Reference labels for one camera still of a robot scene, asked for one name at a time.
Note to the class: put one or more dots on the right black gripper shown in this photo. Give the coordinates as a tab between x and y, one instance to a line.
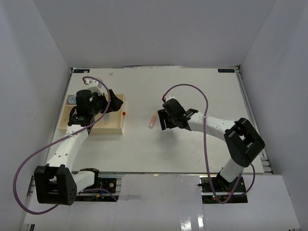
163	115

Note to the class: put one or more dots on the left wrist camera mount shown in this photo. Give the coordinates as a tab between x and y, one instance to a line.
94	86

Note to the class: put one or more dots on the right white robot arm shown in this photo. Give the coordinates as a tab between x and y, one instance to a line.
243	141

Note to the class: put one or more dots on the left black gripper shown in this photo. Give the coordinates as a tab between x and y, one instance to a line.
115	103

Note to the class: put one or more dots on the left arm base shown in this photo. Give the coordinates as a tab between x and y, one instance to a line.
105	191

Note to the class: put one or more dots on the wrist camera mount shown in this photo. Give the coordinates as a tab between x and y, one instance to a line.
94	86
165	98

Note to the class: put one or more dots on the aluminium table rail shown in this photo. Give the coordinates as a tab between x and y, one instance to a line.
263	155

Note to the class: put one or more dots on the left table logo sticker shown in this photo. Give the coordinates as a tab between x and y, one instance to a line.
81	71

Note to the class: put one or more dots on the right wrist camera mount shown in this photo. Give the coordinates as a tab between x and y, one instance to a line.
165	98

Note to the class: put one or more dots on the orange highlighter pen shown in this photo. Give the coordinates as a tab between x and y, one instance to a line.
153	120

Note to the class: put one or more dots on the right table logo sticker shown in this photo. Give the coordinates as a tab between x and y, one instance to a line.
223	70

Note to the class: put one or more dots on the beige wooden organizer tray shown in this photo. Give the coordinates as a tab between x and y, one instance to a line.
115	125

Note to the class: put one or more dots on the blue white ink jar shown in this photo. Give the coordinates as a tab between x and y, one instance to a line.
71	100

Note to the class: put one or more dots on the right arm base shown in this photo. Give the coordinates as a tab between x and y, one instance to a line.
208	197

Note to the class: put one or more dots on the table logo sticker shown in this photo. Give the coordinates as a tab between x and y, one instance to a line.
81	71
223	70

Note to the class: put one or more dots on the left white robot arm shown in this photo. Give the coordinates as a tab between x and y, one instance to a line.
55	183

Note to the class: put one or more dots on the yellow highlighter pen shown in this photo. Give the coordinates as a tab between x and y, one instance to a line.
106	119

